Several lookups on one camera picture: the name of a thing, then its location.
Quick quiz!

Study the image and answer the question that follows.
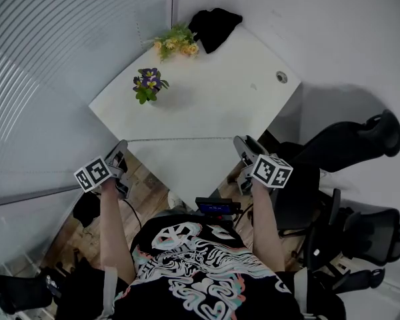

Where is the grey shoulder strap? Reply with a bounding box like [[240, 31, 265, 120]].
[[101, 266, 119, 320], [293, 267, 310, 320]]

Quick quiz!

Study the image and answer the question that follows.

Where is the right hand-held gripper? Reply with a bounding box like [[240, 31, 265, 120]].
[[233, 135, 294, 196]]

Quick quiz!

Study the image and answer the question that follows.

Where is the yellow flower bouquet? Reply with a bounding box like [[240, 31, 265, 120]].
[[152, 22, 200, 63]]

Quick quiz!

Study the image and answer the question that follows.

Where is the black chest-mounted device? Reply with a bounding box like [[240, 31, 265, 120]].
[[195, 197, 243, 221]]

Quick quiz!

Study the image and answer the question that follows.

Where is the purple flower plant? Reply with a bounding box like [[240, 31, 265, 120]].
[[132, 67, 170, 105]]

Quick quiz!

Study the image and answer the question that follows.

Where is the black printed t-shirt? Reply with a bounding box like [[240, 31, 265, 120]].
[[112, 213, 347, 320]]

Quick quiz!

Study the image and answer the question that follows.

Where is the black cable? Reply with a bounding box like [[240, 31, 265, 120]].
[[119, 197, 143, 229]]

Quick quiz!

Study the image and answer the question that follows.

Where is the person's left forearm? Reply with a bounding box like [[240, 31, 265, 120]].
[[99, 177, 136, 285]]

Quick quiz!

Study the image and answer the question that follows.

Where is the white shoe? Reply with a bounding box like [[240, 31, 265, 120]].
[[167, 191, 188, 212]]

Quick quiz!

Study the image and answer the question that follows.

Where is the person's right forearm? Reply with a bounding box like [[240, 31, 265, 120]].
[[251, 180, 286, 273]]

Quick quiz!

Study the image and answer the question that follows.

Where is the black bag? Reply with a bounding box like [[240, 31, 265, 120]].
[[72, 193, 102, 229]]

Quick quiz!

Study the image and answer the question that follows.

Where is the black mesh office chair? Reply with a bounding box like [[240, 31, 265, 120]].
[[301, 187, 400, 295], [272, 109, 400, 233]]

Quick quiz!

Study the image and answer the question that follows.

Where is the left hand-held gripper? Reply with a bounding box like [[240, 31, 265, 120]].
[[74, 139, 133, 200]]

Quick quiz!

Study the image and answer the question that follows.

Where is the black cloth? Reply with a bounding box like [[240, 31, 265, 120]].
[[188, 7, 244, 55]]

